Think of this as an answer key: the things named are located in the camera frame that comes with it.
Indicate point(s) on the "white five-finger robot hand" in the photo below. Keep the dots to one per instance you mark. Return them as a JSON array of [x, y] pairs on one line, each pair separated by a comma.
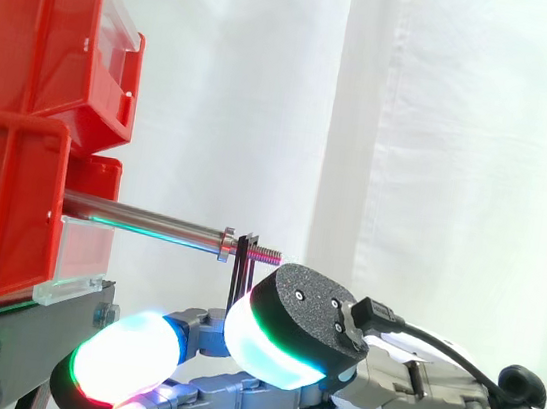
[[287, 327]]

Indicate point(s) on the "metal rod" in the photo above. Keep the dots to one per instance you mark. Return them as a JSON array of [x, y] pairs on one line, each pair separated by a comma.
[[150, 223]]

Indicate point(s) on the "red bin with metal rod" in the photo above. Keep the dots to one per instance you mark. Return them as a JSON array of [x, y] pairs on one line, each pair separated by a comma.
[[5, 209]]

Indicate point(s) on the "black stand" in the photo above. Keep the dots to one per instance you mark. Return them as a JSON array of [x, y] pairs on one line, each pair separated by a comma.
[[19, 332]]

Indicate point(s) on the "red bin with clear plate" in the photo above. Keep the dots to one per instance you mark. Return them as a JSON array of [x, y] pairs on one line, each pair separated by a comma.
[[49, 34]]

